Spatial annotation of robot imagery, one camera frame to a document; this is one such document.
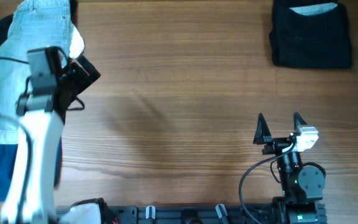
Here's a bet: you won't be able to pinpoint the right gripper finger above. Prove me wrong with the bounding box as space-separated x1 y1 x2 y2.
293 112 307 132
253 113 272 145

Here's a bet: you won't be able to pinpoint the black shorts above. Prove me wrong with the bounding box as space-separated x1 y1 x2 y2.
269 0 352 68

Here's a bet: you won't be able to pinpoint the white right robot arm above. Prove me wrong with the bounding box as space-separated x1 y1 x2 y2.
253 113 328 224

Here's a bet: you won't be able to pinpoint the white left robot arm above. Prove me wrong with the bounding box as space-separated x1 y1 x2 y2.
1 52 101 223

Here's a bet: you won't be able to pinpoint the white cloth item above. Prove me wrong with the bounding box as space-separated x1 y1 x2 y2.
69 24 85 59

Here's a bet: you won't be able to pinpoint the light blue denim shorts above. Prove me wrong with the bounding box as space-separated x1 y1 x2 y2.
0 0 72 144

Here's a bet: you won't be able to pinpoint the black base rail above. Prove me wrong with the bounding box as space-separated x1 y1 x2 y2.
56 203 328 224

